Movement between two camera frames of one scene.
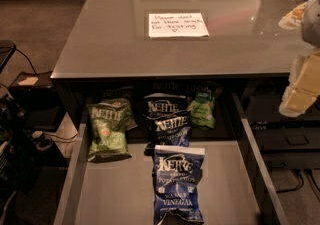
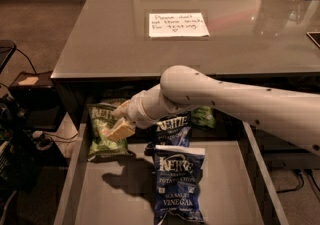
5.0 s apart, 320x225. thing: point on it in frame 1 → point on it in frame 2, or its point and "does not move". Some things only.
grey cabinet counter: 179,28 does not move
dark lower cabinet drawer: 288,143 does not move
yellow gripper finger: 309,78 → 121,110
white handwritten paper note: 174,25 does not move
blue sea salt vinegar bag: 177,174 does not move
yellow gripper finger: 300,100 → 121,131
